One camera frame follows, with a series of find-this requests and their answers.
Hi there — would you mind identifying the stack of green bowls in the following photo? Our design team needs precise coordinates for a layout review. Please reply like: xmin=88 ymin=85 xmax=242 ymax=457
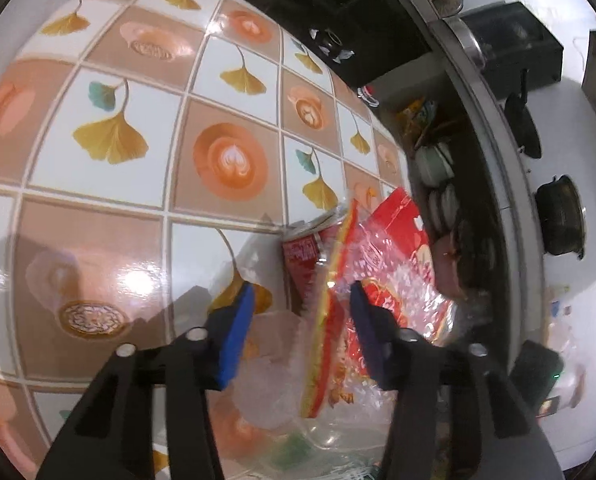
xmin=414 ymin=141 xmax=455 ymax=187

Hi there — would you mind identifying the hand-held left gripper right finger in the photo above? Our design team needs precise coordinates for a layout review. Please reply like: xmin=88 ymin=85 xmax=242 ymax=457
xmin=349 ymin=280 xmax=564 ymax=480

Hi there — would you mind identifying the clear plastic wrapper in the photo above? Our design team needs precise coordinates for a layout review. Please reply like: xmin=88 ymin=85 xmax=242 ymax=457
xmin=232 ymin=309 xmax=396 ymax=480

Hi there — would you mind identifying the black cabinet appliance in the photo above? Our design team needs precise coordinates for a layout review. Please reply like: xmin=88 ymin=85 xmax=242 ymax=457
xmin=459 ymin=1 xmax=564 ymax=100

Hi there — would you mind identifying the black wok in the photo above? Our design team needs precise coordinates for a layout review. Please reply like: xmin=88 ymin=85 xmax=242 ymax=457
xmin=503 ymin=66 xmax=544 ymax=160

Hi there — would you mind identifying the yellow snack packet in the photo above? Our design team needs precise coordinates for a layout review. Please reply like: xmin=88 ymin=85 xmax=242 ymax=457
xmin=397 ymin=96 xmax=437 ymax=132

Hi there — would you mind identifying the stack of white plates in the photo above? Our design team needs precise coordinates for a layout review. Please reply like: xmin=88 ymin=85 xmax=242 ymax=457
xmin=427 ymin=181 xmax=460 ymax=232

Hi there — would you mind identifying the steel basin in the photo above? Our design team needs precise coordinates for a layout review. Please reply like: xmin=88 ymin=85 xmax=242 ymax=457
xmin=447 ymin=16 xmax=485 ymax=69

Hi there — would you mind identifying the dark ceramic jar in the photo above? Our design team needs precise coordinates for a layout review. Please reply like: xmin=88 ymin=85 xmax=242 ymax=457
xmin=309 ymin=26 xmax=355 ymax=62

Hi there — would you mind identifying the ginkgo patterned tablecloth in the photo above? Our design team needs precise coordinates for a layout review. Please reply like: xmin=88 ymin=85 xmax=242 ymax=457
xmin=0 ymin=0 xmax=415 ymax=480

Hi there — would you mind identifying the pink plastic basin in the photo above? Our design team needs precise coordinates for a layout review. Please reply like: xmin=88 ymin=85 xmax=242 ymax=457
xmin=429 ymin=234 xmax=472 ymax=302

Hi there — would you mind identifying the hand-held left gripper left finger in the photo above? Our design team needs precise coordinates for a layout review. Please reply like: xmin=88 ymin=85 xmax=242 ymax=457
xmin=35 ymin=281 xmax=256 ymax=480

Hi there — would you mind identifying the clear red printed snack bag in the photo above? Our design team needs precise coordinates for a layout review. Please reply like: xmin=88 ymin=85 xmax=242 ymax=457
xmin=298 ymin=187 xmax=460 ymax=419

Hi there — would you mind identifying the black cooking pot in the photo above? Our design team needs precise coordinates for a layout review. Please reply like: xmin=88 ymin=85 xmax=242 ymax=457
xmin=534 ymin=174 xmax=587 ymax=259

